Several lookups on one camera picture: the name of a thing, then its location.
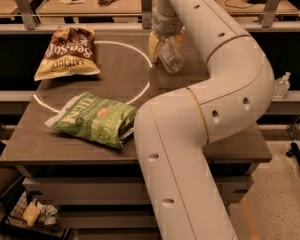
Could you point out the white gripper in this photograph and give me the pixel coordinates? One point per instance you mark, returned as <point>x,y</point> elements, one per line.
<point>165,24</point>

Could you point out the clear plastic water bottle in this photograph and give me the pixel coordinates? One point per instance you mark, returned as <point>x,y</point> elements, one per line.
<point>170,57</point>

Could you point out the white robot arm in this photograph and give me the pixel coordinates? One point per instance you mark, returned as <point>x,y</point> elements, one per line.
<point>171,130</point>

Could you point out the white tape circle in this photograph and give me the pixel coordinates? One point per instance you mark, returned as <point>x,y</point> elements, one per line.
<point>124,77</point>

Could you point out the brown sea salt chip bag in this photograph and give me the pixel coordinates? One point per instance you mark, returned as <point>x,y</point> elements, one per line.
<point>70,52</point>

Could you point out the green jalapeno chip bag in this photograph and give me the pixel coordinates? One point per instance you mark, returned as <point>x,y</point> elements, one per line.
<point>96,119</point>

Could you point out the yellow item in basket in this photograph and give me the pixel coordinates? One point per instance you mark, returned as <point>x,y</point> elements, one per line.
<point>31,213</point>

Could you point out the grey middle metal bracket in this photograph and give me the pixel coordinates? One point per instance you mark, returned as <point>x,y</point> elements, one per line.
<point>146,13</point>

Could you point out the grey metal bracket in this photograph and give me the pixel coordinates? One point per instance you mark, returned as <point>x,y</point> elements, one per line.
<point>267,17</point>
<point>146,13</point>
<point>30,21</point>

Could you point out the black handled scissors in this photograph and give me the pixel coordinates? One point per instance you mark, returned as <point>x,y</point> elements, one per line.
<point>106,2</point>

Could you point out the grey right metal bracket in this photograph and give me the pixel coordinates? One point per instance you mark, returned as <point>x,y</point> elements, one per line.
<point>267,17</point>

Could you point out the grey left metal bracket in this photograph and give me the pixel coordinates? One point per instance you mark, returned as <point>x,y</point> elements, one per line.
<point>30,21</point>

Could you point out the black wire basket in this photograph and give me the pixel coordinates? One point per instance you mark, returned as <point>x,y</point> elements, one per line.
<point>47,224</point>

